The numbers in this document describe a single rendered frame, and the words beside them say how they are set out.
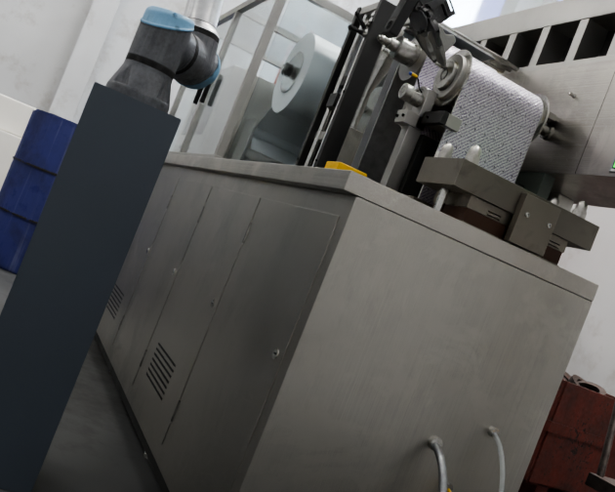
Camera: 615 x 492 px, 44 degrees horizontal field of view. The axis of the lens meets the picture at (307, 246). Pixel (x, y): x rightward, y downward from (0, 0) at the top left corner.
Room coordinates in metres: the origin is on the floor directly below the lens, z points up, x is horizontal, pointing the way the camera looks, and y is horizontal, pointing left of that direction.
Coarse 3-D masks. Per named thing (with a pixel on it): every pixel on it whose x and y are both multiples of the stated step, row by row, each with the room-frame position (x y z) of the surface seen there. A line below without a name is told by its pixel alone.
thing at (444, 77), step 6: (450, 66) 1.79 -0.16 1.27; (456, 66) 1.78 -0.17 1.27; (438, 72) 1.83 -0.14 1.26; (444, 72) 1.80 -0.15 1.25; (450, 72) 1.78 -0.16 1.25; (456, 72) 1.77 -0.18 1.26; (438, 78) 1.82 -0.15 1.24; (444, 78) 1.80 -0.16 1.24; (450, 78) 1.77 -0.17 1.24; (438, 84) 1.81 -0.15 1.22; (444, 84) 1.78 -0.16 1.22; (450, 84) 1.78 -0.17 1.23
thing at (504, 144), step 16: (464, 112) 1.77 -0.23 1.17; (480, 112) 1.78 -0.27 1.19; (464, 128) 1.77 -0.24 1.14; (480, 128) 1.79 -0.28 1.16; (496, 128) 1.80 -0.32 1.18; (512, 128) 1.82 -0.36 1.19; (464, 144) 1.78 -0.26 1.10; (480, 144) 1.80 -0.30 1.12; (496, 144) 1.81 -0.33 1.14; (512, 144) 1.83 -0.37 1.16; (528, 144) 1.84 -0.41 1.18; (480, 160) 1.80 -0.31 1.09; (496, 160) 1.82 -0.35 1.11; (512, 160) 1.83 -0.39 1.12; (512, 176) 1.84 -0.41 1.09
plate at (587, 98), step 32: (576, 64) 1.93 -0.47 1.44; (608, 64) 1.82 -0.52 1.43; (576, 96) 1.89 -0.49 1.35; (608, 96) 1.78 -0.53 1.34; (576, 128) 1.85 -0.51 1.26; (608, 128) 1.75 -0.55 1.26; (544, 160) 1.91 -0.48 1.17; (576, 160) 1.81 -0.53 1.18; (608, 160) 1.71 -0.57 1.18; (576, 192) 1.98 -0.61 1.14; (608, 192) 1.84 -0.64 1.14
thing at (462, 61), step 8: (456, 56) 1.80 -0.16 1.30; (464, 64) 1.76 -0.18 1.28; (464, 72) 1.76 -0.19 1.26; (456, 80) 1.76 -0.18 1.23; (432, 88) 1.85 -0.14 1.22; (448, 88) 1.78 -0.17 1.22; (456, 88) 1.77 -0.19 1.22; (440, 96) 1.80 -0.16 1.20; (448, 96) 1.78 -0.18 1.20; (536, 128) 1.86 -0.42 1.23
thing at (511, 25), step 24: (576, 0) 2.04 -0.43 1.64; (600, 0) 1.94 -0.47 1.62; (480, 24) 2.45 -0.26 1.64; (504, 24) 2.32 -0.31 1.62; (528, 24) 2.20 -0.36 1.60; (552, 24) 2.10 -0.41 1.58; (576, 24) 2.03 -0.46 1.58; (600, 24) 1.97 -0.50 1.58; (504, 48) 2.40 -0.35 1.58; (528, 48) 2.26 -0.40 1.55; (552, 48) 2.11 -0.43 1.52; (576, 48) 1.97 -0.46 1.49; (600, 48) 1.99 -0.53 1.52; (504, 72) 2.23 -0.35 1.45
